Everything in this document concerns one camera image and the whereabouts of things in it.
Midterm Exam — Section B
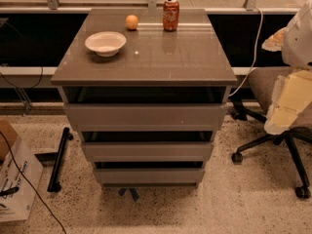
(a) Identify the black floor cable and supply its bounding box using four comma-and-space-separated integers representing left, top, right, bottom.
0, 130, 68, 234

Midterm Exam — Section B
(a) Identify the black metal bar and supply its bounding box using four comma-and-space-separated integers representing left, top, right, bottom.
47, 127, 73, 192

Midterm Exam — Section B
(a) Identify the grey drawer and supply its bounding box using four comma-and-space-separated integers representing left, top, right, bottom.
94, 169, 205, 184
82, 142, 214, 162
64, 103, 226, 132

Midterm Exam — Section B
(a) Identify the blue tape mark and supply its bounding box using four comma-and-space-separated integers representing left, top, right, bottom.
118, 188, 139, 202

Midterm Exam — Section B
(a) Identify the red soda can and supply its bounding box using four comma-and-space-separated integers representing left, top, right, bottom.
163, 0, 179, 31

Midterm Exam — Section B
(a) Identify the white cable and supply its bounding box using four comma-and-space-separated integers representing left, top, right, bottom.
228, 6, 264, 98

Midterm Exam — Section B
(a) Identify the grey office chair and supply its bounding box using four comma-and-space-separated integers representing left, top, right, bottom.
231, 67, 312, 199

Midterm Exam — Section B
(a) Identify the orange fruit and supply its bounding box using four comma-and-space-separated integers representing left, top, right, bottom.
126, 15, 138, 30

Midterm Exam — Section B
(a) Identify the white bowl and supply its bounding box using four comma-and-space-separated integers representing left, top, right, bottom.
85, 31, 127, 58

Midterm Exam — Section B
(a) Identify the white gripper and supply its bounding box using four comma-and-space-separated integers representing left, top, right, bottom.
261, 0, 312, 135

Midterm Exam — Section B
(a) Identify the white cardboard box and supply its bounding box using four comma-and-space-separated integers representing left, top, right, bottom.
0, 120, 43, 222

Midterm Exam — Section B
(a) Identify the grey drawer cabinet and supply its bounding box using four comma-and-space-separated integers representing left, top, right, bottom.
52, 9, 236, 187

